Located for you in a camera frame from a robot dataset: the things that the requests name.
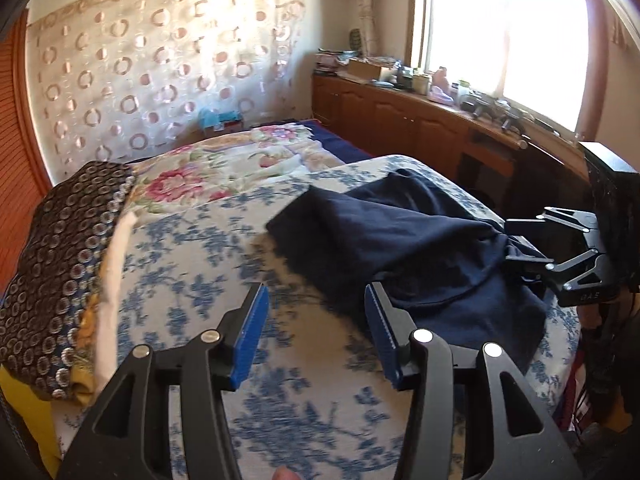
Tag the teal plastic object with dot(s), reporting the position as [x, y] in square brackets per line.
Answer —
[220, 120]

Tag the person's left hand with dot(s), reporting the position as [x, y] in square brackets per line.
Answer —
[286, 474]

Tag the beige window curtain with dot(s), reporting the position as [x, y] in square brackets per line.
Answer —
[364, 5]

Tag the black camera equipment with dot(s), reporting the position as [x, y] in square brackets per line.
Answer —
[492, 110]

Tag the pile of papers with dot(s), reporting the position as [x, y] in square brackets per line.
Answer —
[332, 61]

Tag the circle patterned sheer curtain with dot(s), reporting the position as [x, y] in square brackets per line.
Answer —
[150, 60]

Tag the navy printed t-shirt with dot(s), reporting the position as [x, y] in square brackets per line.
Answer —
[400, 240]

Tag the cardboard box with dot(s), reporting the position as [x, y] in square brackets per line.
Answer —
[366, 69]

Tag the yellow folded cloth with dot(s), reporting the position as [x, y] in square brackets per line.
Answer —
[20, 405]

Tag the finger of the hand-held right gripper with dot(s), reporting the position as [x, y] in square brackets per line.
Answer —
[530, 227]
[525, 261]

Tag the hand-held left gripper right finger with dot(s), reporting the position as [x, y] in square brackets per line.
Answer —
[385, 340]

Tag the bright window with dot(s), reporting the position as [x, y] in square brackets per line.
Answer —
[515, 35]

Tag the pink floral quilt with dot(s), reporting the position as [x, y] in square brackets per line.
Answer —
[200, 170]

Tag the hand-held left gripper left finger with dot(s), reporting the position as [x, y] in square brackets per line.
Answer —
[250, 340]

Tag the dark patterned folded cloth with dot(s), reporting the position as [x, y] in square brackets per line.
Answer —
[55, 270]

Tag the white jar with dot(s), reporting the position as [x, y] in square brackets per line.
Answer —
[421, 84]

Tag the wooden cabinet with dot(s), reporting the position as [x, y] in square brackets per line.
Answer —
[390, 115]

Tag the orange slatted wooden panel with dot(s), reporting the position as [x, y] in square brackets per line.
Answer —
[20, 160]

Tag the dark blue blanket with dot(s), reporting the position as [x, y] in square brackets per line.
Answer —
[335, 137]

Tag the pink plastic bag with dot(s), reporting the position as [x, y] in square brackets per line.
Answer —
[442, 87]

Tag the blue floral bedsheet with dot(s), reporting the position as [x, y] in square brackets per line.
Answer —
[310, 410]

